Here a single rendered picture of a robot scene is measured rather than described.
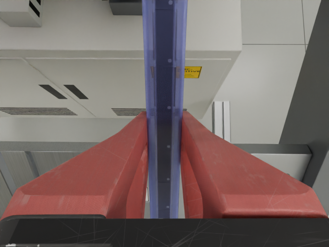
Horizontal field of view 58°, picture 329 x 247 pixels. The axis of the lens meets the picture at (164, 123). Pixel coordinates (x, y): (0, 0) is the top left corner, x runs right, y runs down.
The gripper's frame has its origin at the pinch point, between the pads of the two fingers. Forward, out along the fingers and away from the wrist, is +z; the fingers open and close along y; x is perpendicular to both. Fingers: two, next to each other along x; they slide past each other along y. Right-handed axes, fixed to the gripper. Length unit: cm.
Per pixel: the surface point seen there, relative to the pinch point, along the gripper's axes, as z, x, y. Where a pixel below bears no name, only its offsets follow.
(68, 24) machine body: 36.7, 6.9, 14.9
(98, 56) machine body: 35.3, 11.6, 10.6
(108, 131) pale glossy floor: 75, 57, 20
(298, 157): 4.2, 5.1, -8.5
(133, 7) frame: 35.8, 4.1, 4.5
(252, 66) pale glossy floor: 91, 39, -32
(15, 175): 4.6, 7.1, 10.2
